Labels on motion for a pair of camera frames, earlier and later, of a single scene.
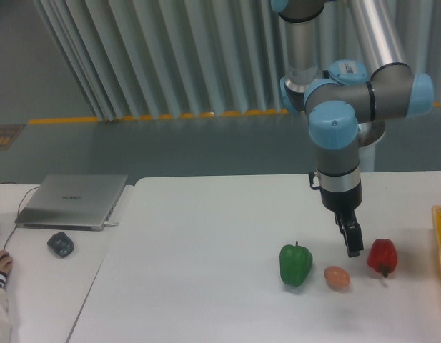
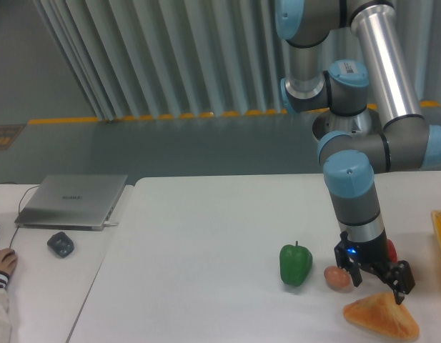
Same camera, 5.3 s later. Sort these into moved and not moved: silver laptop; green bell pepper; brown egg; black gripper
Moved: black gripper
Not moved: brown egg; silver laptop; green bell pepper
